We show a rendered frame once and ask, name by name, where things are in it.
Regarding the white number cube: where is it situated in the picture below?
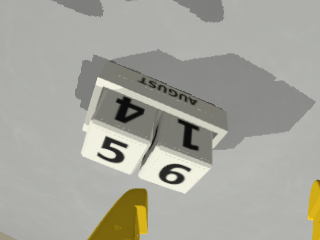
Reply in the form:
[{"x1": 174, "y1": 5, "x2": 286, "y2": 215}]
[
  {"x1": 138, "y1": 111, "x2": 213, "y2": 193},
  {"x1": 81, "y1": 88, "x2": 159, "y2": 174}
]

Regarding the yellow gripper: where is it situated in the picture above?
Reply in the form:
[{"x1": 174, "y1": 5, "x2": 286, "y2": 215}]
[{"x1": 87, "y1": 180, "x2": 320, "y2": 240}]

